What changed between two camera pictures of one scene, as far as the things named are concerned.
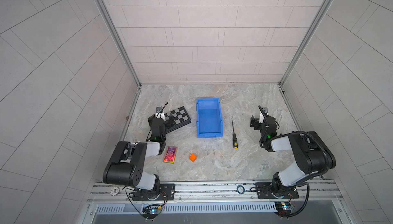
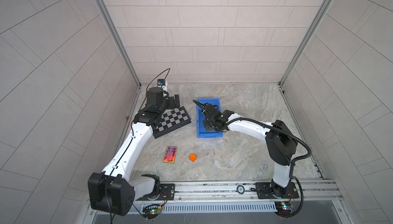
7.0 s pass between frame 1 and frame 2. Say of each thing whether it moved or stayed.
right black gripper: moved
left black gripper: moved
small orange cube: stayed
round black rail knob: stayed
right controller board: stayed
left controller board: stayed
